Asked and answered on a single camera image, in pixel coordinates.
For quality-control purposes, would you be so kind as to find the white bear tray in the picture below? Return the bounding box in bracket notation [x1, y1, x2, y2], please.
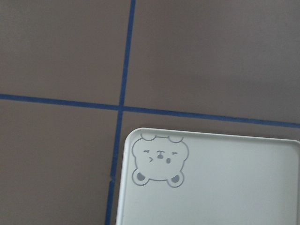
[116, 128, 300, 225]

